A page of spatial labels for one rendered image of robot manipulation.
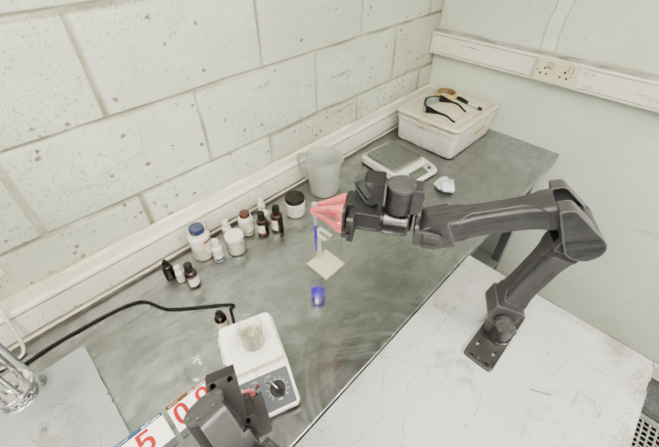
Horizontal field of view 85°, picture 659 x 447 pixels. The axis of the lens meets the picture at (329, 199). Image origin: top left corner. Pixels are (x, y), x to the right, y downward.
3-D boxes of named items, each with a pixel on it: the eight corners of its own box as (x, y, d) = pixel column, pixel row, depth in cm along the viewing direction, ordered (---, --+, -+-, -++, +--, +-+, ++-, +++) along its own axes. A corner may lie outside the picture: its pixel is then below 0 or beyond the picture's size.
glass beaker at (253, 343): (258, 327, 83) (253, 307, 78) (271, 344, 80) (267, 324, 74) (234, 343, 80) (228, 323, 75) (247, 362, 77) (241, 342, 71)
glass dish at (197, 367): (214, 373, 83) (212, 369, 82) (189, 387, 81) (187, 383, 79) (205, 354, 87) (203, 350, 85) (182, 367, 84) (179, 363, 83)
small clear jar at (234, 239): (234, 240, 115) (230, 225, 111) (250, 245, 114) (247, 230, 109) (224, 253, 111) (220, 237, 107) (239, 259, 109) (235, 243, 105)
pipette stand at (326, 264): (344, 265, 108) (345, 234, 99) (326, 280, 103) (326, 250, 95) (326, 250, 112) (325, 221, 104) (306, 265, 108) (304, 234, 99)
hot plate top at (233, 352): (284, 357, 78) (283, 355, 77) (228, 380, 74) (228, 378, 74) (268, 312, 86) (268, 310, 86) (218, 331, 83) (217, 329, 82)
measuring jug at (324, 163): (290, 192, 134) (287, 159, 124) (305, 173, 143) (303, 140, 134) (336, 205, 129) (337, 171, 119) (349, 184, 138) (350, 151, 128)
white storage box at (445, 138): (492, 132, 169) (502, 103, 159) (450, 164, 149) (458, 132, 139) (435, 111, 185) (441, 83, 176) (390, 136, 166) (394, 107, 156)
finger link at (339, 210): (306, 205, 73) (351, 212, 72) (316, 184, 79) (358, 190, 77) (308, 228, 78) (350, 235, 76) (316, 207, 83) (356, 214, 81)
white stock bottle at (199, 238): (195, 264, 108) (185, 237, 100) (191, 250, 112) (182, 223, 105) (217, 257, 110) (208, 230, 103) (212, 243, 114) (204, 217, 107)
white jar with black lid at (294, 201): (309, 210, 127) (308, 194, 122) (298, 221, 122) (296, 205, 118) (293, 203, 129) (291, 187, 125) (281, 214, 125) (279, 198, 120)
